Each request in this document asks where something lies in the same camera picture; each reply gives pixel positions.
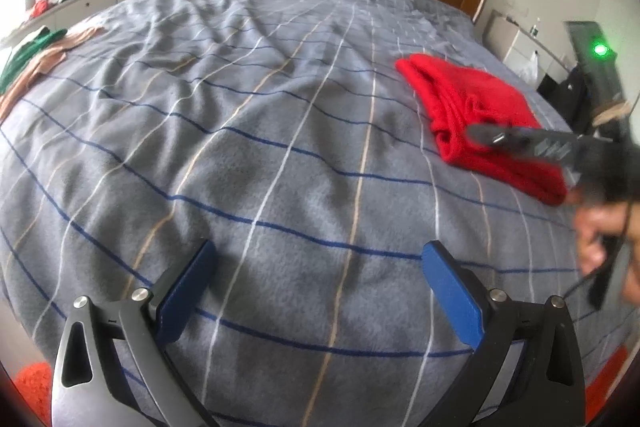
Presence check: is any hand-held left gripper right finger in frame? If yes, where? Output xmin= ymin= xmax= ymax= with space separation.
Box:
xmin=421 ymin=240 xmax=587 ymax=427

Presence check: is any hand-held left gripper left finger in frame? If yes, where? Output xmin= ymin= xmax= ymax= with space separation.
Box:
xmin=50 ymin=238 xmax=221 ymax=427

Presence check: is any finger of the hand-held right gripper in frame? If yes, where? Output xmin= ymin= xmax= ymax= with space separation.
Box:
xmin=467 ymin=122 xmax=588 ymax=170

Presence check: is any red sweater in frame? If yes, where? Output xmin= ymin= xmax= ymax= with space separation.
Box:
xmin=395 ymin=53 xmax=571 ymax=206

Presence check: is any person's right hand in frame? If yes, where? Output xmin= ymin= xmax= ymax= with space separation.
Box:
xmin=570 ymin=202 xmax=640 ymax=303

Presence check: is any white plastic bag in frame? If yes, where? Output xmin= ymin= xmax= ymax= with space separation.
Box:
xmin=520 ymin=49 xmax=541 ymax=82

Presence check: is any white nightstand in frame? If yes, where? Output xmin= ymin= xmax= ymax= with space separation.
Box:
xmin=482 ymin=9 xmax=576 ymax=80

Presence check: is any grey plaid bed blanket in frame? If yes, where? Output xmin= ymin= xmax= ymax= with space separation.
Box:
xmin=0 ymin=0 xmax=631 ymax=427

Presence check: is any beige garment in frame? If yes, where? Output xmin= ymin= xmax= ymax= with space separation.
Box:
xmin=0 ymin=26 xmax=106 ymax=120

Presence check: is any green garment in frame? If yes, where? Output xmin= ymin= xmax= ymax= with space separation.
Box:
xmin=0 ymin=28 xmax=68 ymax=95

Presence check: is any white dresser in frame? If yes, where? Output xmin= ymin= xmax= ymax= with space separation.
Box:
xmin=0 ymin=0 xmax=121 ymax=48

